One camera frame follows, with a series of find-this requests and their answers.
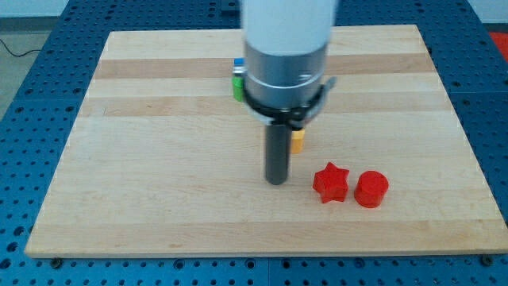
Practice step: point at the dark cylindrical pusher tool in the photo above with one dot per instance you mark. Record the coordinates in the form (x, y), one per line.
(277, 153)

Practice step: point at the yellow block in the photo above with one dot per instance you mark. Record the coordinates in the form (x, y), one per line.
(297, 141)

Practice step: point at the red star block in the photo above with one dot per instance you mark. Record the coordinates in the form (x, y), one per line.
(331, 183)

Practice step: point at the wooden board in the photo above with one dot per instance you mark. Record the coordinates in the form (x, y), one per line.
(162, 161)

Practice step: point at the red cylinder block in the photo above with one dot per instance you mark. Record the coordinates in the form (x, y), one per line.
(371, 189)

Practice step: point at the green block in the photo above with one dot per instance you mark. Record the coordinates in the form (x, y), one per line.
(238, 88)

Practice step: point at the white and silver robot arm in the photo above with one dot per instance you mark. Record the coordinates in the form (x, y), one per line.
(285, 48)

